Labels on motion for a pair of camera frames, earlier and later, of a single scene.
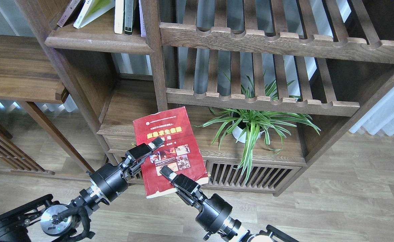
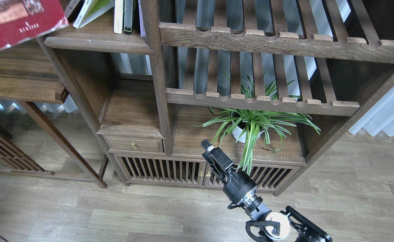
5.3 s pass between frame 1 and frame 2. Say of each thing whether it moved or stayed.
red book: moved
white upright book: stayed
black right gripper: moved
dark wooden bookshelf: stayed
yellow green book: stayed
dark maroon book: moved
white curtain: stayed
